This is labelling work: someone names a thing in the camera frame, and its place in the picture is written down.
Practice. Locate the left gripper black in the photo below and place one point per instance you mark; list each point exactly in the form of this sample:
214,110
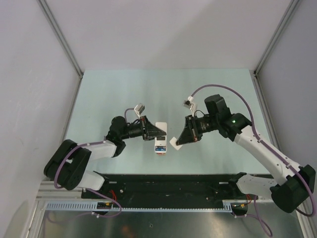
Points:
150,130

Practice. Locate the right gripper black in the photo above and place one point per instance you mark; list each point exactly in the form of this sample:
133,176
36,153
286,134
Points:
190,133

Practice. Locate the white remote control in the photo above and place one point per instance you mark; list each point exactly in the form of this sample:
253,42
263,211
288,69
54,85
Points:
162,140

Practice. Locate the white battery cover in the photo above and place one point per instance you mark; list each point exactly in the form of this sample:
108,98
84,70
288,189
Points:
173,143

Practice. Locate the blue battery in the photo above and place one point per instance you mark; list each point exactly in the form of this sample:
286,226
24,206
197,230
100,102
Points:
160,148

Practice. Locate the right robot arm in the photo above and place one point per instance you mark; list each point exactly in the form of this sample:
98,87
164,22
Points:
291,184

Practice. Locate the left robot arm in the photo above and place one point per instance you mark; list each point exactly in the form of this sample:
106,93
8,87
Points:
68,166

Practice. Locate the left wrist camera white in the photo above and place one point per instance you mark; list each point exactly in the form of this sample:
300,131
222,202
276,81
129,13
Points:
138,109

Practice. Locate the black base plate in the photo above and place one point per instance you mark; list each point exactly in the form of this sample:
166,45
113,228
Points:
172,191

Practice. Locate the left aluminium frame post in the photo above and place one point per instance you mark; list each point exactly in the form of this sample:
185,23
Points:
49,15

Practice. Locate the aluminium frame post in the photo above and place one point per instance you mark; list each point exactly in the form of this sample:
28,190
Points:
49,15
285,20

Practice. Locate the right aluminium frame post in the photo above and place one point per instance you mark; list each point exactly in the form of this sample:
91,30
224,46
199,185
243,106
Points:
285,20

